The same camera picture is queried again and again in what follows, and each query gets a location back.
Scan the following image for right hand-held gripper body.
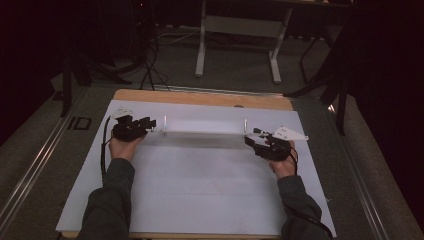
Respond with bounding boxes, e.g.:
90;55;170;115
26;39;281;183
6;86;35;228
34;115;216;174
254;125;309;163

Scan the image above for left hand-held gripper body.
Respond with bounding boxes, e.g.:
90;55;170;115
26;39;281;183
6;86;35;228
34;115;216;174
111;108;148;143

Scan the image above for person's left hand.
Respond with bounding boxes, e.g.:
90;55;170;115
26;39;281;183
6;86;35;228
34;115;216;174
108;133;148;161

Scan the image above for person's right hand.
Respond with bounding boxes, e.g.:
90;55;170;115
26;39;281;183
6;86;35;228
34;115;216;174
266;139;298;180

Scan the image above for wooden table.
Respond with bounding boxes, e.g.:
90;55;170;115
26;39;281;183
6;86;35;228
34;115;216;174
61;88;295;240

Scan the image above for white table mat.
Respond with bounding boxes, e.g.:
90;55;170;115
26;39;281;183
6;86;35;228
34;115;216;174
55;99;337;238

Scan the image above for black metal stand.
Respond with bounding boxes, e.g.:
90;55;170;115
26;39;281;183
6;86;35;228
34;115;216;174
283;19;355;137
59;49;134;118

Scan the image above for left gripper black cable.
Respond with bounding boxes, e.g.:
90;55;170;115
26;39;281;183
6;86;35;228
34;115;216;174
100;115;114;178

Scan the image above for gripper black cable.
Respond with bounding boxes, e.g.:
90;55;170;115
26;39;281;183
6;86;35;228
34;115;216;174
285;145;335;240
100;115;114;178

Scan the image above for black floor cables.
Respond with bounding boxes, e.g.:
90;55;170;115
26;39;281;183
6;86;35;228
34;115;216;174
138;31;172;92

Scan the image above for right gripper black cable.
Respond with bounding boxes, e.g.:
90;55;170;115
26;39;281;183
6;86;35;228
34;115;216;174
285;145;335;240

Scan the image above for aluminium rail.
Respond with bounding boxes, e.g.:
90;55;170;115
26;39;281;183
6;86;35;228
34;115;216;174
0;85;88;229
327;103;392;240

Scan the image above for white metal desk frame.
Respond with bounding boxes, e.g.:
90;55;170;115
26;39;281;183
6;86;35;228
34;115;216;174
194;0;295;85

